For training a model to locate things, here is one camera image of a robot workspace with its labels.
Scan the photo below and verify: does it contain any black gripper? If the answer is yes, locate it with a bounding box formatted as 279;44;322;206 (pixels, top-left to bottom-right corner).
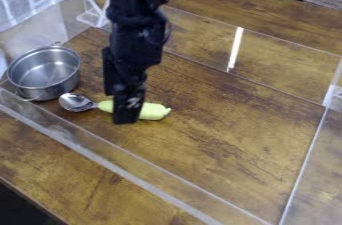
100;15;172;125

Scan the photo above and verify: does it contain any green handled metal spoon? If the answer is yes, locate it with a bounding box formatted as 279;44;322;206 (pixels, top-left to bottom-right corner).
59;93;171;121

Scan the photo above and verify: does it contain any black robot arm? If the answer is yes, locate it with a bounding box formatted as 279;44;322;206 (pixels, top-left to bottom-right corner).
101;0;171;124

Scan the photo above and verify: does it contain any small stainless steel pot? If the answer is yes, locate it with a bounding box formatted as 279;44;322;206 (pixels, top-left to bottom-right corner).
6;45;81;101

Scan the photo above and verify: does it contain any clear acrylic front barrier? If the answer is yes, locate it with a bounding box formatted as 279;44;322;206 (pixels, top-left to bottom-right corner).
0;87;271;225

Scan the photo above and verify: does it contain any clear acrylic triangle bracket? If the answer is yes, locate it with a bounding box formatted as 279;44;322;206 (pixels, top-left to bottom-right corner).
76;0;109;28

